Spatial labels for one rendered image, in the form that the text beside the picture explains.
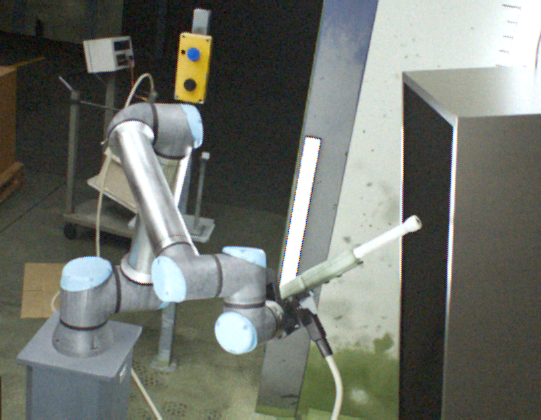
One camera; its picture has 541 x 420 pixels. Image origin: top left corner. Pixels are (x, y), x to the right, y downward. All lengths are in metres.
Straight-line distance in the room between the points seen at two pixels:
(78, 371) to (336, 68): 1.35
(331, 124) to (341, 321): 0.82
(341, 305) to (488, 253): 1.36
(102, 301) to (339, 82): 1.13
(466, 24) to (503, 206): 1.15
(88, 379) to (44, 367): 0.14
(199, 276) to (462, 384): 0.66
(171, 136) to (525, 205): 0.90
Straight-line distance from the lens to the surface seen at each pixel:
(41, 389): 2.24
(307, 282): 1.68
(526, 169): 1.44
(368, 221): 2.62
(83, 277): 2.08
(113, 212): 4.52
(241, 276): 1.38
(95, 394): 2.18
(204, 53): 2.67
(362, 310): 2.78
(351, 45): 2.47
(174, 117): 1.79
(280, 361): 2.92
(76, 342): 2.17
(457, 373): 1.61
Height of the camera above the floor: 1.87
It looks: 21 degrees down
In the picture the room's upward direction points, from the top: 9 degrees clockwise
